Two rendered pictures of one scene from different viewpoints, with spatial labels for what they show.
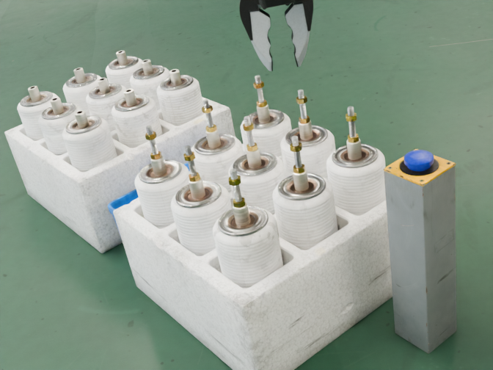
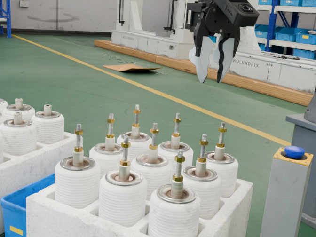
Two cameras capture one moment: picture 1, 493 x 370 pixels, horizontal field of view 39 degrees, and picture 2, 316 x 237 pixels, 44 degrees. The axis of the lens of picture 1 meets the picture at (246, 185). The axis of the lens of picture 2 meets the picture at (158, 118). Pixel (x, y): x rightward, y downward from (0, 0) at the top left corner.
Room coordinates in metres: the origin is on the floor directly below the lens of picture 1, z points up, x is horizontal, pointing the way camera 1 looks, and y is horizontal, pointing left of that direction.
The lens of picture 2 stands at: (0.30, 0.39, 0.58)
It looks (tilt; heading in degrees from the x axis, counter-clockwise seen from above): 16 degrees down; 330
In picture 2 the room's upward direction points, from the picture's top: 5 degrees clockwise
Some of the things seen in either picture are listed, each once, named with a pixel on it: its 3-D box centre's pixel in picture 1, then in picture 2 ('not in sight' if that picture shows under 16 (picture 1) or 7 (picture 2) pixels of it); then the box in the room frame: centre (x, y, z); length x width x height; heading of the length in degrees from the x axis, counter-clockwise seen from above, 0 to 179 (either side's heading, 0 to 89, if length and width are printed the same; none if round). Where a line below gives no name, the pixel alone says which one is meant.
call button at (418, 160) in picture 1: (419, 162); (294, 153); (0.81, -0.24, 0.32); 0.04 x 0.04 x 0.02
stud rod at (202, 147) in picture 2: (297, 158); (202, 151); (0.92, -0.08, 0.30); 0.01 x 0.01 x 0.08
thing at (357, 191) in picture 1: (359, 202); (214, 192); (0.98, -0.18, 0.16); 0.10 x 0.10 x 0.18
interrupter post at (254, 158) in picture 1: (254, 157); (152, 155); (1.02, -0.02, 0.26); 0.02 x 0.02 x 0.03
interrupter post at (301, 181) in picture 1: (301, 180); (201, 168); (0.92, -0.08, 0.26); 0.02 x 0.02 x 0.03
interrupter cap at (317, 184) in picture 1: (301, 186); (200, 173); (0.92, -0.08, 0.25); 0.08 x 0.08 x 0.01
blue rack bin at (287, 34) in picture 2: not in sight; (293, 34); (4.88, -4.71, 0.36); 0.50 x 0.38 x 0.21; 94
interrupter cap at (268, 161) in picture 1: (254, 164); (152, 160); (1.02, -0.02, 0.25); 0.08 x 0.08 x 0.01
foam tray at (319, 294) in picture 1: (268, 241); (147, 223); (1.02, -0.02, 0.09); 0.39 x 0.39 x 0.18; 33
